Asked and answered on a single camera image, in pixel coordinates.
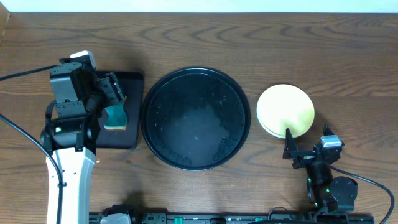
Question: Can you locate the green scouring sponge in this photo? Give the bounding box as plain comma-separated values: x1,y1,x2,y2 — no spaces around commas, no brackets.
104,96,128,130

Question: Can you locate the yellow plate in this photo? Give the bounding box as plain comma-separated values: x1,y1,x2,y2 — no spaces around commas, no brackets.
256,84,315,139

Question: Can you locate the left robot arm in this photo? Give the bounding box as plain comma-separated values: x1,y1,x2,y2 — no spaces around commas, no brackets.
41,52,124,223

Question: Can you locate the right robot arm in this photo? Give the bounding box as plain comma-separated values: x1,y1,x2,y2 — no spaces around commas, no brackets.
282,126,358,222

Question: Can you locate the black rectangular tray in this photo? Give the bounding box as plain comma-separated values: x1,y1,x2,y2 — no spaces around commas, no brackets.
96,72,144,149

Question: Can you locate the round black tray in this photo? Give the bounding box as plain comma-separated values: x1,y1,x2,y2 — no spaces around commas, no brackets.
140,67,251,170

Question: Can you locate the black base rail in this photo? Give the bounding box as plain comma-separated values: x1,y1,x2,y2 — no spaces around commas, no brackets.
88,208,375,224

